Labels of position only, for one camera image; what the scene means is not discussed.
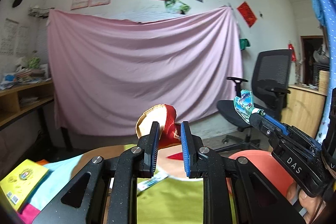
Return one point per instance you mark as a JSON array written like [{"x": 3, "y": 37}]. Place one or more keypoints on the red diamond wall paper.
[{"x": 247, "y": 14}]

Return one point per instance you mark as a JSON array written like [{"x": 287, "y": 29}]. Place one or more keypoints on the wooden cabinet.
[{"x": 304, "y": 109}]

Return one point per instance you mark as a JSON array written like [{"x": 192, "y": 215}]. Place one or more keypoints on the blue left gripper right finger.
[{"x": 234, "y": 191}]

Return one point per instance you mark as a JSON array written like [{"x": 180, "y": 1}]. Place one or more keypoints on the green photo on wall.
[{"x": 177, "y": 7}]

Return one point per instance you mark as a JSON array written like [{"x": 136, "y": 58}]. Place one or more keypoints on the right hand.
[{"x": 314, "y": 206}]

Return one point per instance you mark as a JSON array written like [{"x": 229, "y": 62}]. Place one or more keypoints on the red hanging ornament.
[{"x": 293, "y": 55}]

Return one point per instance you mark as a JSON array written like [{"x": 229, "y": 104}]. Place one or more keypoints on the yellow book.
[{"x": 21, "y": 181}]

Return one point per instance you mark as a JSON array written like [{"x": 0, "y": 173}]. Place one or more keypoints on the pink hanging sheet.
[{"x": 107, "y": 72}]

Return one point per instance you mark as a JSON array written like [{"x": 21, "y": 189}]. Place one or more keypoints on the black office chair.
[{"x": 270, "y": 85}]

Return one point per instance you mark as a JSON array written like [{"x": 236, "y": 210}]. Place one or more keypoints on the green hanging bag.
[{"x": 244, "y": 43}]

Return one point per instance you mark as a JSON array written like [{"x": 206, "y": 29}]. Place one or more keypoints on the orange plastic basin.
[{"x": 269, "y": 167}]

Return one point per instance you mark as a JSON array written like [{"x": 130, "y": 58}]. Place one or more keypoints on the colourful patchwork table cloth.
[{"x": 168, "y": 197}]

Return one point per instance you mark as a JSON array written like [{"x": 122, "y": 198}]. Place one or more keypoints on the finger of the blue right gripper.
[{"x": 274, "y": 125}]

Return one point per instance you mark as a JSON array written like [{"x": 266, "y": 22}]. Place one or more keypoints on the blue white wrappers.
[{"x": 244, "y": 106}]

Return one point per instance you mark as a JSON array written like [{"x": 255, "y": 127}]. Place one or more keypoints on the wooden shelf desk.
[{"x": 23, "y": 99}]

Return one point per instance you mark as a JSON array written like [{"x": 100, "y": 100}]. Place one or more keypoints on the clutter pile on shelf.
[{"x": 27, "y": 71}]

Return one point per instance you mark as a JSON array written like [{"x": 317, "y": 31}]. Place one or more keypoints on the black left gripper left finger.
[{"x": 105, "y": 191}]

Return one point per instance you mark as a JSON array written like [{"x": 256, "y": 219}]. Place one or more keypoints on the paper calendar on wall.
[{"x": 15, "y": 39}]

